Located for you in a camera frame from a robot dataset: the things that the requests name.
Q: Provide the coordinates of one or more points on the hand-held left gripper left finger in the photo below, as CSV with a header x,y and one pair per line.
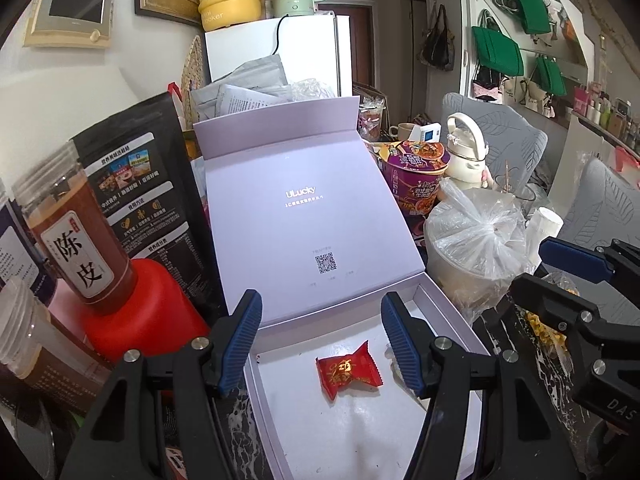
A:
x,y
245,340

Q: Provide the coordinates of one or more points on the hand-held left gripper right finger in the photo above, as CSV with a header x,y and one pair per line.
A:
x,y
400,340

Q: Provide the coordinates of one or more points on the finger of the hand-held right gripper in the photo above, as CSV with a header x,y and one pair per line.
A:
x,y
575,260
550,300

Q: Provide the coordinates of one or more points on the bag of yellow snacks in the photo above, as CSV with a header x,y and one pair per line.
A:
x,y
545,332

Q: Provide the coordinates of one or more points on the red candy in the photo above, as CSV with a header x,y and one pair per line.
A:
x,y
347,370

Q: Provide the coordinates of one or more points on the lavender gift box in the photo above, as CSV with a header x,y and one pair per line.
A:
x,y
300,240

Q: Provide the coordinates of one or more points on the white paper roll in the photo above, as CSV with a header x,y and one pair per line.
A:
x,y
545,230

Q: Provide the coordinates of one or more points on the grey leaf pattern chair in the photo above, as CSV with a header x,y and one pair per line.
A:
x,y
505,130
605,205

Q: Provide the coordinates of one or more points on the drinking glass with sticks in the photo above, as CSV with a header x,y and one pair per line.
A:
x,y
520,200

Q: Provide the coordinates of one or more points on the white pot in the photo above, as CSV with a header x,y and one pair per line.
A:
x,y
440,260

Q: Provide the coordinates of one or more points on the clear plastic bag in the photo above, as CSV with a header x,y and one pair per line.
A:
x,y
480,230

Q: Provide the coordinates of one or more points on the red plastic container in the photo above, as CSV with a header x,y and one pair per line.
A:
x,y
150,310

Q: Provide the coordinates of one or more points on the row of cosmetic bottles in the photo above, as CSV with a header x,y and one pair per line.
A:
x,y
607,115

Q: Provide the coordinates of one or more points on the cream water bottle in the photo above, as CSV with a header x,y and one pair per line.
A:
x,y
465,155

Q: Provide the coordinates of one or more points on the purple instant noodle cup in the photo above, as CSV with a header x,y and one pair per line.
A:
x,y
412,170

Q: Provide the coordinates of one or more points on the white tote bag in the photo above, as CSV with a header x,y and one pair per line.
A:
x,y
522,94

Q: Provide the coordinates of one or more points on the pink box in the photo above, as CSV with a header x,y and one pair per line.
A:
x,y
67,300

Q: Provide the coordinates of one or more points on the green felt bag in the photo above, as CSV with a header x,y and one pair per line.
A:
x,y
497,52
549,77
531,7

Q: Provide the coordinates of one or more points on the pink and black bag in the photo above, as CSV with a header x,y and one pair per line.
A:
x,y
486,87

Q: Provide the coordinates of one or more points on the small white screen device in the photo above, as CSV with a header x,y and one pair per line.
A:
x,y
425,134

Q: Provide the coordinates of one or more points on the black printed pouch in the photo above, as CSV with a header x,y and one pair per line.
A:
x,y
145,160

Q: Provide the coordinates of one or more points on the clear jar with brown peel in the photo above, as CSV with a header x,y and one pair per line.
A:
x,y
75,220

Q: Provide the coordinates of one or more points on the beige mug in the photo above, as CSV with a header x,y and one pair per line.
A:
x,y
400,131

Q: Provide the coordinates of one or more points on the clear ribbed plastic jar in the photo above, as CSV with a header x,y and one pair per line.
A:
x,y
30,340

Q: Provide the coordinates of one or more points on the clear bag of red snacks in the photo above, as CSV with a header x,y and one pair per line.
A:
x,y
371,120

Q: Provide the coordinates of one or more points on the white printed papers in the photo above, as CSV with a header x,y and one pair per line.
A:
x,y
250,100

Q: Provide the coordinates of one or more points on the dark blue packet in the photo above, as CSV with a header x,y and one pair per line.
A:
x,y
15,250

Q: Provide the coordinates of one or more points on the black hanging handbag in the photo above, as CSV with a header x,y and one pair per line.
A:
x,y
437,45

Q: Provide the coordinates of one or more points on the crumpled clear plastic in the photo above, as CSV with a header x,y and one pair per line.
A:
x,y
312,90

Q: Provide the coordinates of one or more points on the grey pouch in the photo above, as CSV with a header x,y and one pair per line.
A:
x,y
260,72

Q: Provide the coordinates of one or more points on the woven straw mat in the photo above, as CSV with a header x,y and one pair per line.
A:
x,y
192,75

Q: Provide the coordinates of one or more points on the brown door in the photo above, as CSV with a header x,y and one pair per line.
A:
x,y
361,45

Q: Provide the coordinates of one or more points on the white fridge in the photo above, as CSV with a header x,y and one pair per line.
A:
x,y
310,45

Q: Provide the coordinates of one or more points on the yellow cooker pot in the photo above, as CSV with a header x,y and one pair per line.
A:
x,y
230,5

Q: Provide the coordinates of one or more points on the wall intercom monitor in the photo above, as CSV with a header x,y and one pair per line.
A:
x,y
75,0

